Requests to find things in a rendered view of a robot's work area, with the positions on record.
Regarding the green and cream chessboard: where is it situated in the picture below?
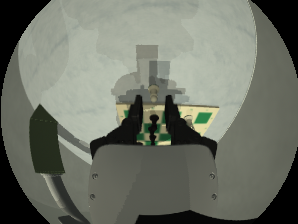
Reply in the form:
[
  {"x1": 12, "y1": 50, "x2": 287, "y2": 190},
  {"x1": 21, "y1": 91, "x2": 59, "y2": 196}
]
[{"x1": 115, "y1": 103, "x2": 220, "y2": 145}]

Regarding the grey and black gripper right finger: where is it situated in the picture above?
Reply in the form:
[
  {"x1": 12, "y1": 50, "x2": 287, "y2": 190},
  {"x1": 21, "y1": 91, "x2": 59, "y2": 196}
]
[{"x1": 164, "y1": 95, "x2": 217, "y2": 159}]

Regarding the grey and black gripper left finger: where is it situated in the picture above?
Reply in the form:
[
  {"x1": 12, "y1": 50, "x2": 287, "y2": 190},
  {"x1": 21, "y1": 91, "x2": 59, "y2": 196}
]
[{"x1": 90, "y1": 95, "x2": 143, "y2": 160}]

